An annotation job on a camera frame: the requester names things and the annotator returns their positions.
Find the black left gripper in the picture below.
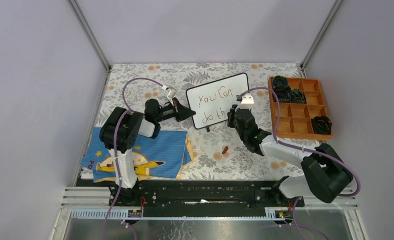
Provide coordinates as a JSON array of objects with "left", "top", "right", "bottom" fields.
[{"left": 155, "top": 97, "right": 195, "bottom": 123}]

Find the small whiteboard black frame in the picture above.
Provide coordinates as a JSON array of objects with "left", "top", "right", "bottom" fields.
[{"left": 185, "top": 72, "right": 249, "bottom": 130}]

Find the dark red marker cap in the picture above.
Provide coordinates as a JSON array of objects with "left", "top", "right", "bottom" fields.
[{"left": 222, "top": 146, "right": 229, "bottom": 155}]

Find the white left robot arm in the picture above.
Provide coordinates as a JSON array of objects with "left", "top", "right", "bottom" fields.
[{"left": 97, "top": 97, "right": 196, "bottom": 206}]

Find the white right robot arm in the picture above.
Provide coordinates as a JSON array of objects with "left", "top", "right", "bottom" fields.
[{"left": 227, "top": 104, "right": 355, "bottom": 206}]

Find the blue Pikachu cloth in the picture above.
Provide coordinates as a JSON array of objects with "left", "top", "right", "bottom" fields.
[{"left": 80, "top": 127, "right": 194, "bottom": 183}]

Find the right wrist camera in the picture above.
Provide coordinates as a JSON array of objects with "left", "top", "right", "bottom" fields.
[{"left": 237, "top": 93, "right": 254, "bottom": 109}]

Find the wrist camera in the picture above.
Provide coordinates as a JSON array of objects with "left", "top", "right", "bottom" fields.
[
  {"left": 162, "top": 85, "right": 177, "bottom": 105},
  {"left": 237, "top": 93, "right": 254, "bottom": 109}
]

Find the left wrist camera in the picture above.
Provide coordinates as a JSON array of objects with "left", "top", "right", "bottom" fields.
[{"left": 162, "top": 85, "right": 177, "bottom": 105}]

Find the black rolled cable bundle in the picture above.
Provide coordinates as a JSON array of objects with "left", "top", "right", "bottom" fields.
[
  {"left": 311, "top": 115, "right": 333, "bottom": 136},
  {"left": 272, "top": 84, "right": 292, "bottom": 103},
  {"left": 271, "top": 75, "right": 289, "bottom": 88},
  {"left": 290, "top": 89, "right": 307, "bottom": 104}
]

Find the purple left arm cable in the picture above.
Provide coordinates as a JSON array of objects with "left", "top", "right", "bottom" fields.
[{"left": 100, "top": 77, "right": 166, "bottom": 240}]

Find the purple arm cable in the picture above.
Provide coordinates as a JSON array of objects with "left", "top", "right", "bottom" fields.
[
  {"left": 241, "top": 86, "right": 362, "bottom": 240},
  {"left": 100, "top": 77, "right": 166, "bottom": 240}
]

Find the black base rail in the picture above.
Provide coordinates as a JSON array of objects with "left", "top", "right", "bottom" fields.
[{"left": 109, "top": 180, "right": 304, "bottom": 218}]

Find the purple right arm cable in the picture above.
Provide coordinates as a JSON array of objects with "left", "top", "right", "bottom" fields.
[{"left": 241, "top": 86, "right": 362, "bottom": 240}]

